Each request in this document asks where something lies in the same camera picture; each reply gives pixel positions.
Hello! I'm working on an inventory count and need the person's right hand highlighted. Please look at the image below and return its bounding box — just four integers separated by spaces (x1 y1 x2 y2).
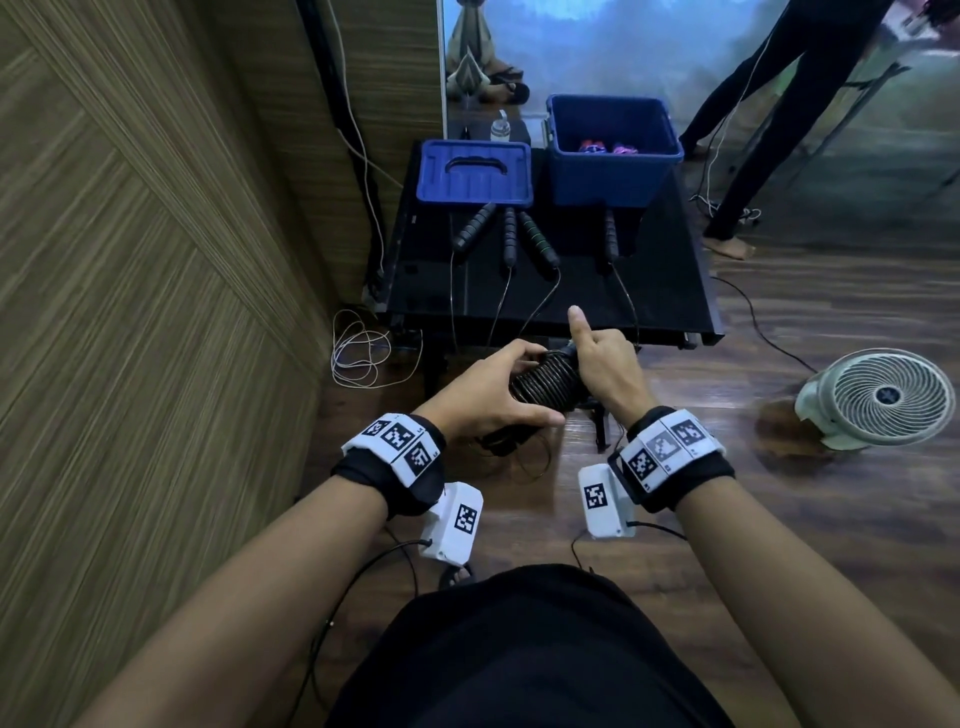
566 305 660 430

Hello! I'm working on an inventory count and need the person's left hand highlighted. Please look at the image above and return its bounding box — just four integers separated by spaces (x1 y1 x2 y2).
412 338 568 444

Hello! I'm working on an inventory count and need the black green-striped jump rope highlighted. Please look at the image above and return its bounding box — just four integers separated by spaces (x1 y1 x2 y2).
448 202 564 354

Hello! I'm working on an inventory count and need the blue plastic bin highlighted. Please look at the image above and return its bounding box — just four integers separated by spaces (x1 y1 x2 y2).
545 93 685 209

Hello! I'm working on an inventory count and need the person's left forearm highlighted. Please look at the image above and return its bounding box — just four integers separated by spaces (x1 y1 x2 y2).
74 476 390 728

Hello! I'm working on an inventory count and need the person's right forearm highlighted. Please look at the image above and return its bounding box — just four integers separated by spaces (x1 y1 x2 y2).
674 476 960 728

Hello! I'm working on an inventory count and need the blue bin lid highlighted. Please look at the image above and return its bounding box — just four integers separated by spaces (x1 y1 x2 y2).
415 139 535 208

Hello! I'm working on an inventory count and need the person's black clothing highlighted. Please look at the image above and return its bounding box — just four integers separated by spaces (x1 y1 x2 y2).
326 563 736 728

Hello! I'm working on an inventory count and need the black wristband with marker tags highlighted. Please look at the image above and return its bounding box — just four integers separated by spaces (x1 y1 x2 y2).
607 406 736 515
331 412 448 520

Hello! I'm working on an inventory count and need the black glossy low table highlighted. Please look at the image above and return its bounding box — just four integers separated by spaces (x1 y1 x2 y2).
372 142 725 350

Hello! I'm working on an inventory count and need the black pouch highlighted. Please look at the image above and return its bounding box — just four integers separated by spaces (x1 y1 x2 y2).
448 118 532 144

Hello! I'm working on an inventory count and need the white floor fan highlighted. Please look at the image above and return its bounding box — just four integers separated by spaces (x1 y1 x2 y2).
794 347 958 453

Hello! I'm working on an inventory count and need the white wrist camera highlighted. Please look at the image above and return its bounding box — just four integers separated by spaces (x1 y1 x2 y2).
418 481 485 569
577 463 637 540

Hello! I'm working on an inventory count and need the white cable coil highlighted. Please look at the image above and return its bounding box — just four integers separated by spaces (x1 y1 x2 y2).
331 308 425 390

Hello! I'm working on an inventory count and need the black floor cable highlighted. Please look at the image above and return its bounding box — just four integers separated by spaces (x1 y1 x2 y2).
710 275 819 374

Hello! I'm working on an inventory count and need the black camera cable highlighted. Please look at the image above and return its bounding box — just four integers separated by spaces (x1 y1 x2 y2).
569 521 688 571
284 537 435 728

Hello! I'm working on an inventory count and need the thin white hanging cable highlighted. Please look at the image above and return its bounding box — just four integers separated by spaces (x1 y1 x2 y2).
689 33 774 226

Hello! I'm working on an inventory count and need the white wall cable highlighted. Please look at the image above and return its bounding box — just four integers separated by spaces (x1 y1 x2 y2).
323 0 405 279

